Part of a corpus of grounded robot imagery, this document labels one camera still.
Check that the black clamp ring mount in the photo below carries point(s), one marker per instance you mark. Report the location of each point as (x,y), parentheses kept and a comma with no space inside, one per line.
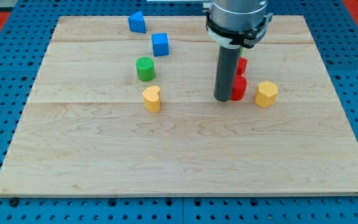
(235,39)

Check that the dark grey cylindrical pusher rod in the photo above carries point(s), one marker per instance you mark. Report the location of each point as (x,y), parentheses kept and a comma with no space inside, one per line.
(225,74)

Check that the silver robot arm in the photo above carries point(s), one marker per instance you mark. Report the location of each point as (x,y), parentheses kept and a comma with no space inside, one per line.
(234,24)

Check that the red block behind rod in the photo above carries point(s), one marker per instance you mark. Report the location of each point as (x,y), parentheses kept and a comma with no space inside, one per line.
(241,66)

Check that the red cylinder block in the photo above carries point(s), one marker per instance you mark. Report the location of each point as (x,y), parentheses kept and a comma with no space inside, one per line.
(239,88)

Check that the yellow hexagon block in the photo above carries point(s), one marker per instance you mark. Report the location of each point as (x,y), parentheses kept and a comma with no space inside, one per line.
(266,93)

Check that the blue cube block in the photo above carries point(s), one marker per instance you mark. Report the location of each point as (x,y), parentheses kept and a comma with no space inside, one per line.
(160,44)

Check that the green cylinder block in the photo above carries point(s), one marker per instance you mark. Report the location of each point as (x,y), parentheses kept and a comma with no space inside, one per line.
(145,69)

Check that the yellow heart block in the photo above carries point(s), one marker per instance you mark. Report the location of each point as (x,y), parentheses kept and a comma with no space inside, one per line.
(152,98)

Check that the blue triangular prism block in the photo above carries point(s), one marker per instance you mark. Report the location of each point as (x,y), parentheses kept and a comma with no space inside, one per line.
(137,23)

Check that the wooden board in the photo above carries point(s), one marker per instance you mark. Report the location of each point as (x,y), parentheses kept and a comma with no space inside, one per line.
(85,131)

